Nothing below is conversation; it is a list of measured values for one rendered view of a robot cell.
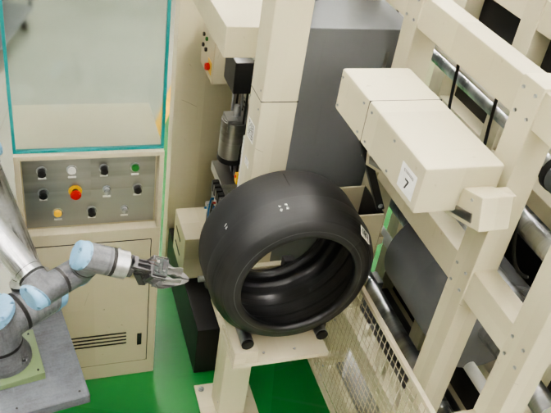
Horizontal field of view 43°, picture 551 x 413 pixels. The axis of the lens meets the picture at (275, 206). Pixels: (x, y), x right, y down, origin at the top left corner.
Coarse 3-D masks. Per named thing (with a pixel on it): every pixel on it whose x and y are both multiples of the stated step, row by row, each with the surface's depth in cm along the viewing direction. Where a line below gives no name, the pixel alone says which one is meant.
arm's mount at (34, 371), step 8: (24, 336) 267; (32, 336) 267; (32, 344) 264; (32, 352) 261; (32, 360) 258; (40, 360) 259; (32, 368) 255; (40, 368) 256; (16, 376) 252; (24, 376) 252; (32, 376) 253; (40, 376) 255; (0, 384) 249; (8, 384) 250; (16, 384) 252
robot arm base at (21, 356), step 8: (24, 344) 255; (16, 352) 251; (24, 352) 254; (0, 360) 248; (8, 360) 249; (16, 360) 251; (24, 360) 256; (0, 368) 249; (8, 368) 250; (16, 368) 252; (24, 368) 255; (0, 376) 250; (8, 376) 251
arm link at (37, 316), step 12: (0, 144) 234; (0, 168) 237; (0, 180) 236; (0, 192) 236; (0, 204) 237; (12, 204) 241; (0, 216) 238; (12, 216) 241; (12, 228) 241; (24, 228) 245; (24, 240) 245; (36, 252) 251; (12, 276) 250; (12, 288) 250; (60, 300) 257; (36, 312) 250; (48, 312) 254
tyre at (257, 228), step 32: (256, 192) 225; (288, 192) 222; (320, 192) 226; (224, 224) 224; (256, 224) 216; (288, 224) 215; (320, 224) 218; (352, 224) 225; (224, 256) 219; (256, 256) 217; (320, 256) 265; (352, 256) 233; (224, 288) 223; (256, 288) 263; (288, 288) 266; (320, 288) 261; (352, 288) 239; (256, 320) 236; (288, 320) 254; (320, 320) 245
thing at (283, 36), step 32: (288, 0) 210; (288, 32) 217; (256, 64) 231; (288, 64) 223; (256, 96) 234; (288, 96) 231; (256, 128) 236; (288, 128) 238; (256, 160) 242; (224, 352) 302; (224, 384) 311
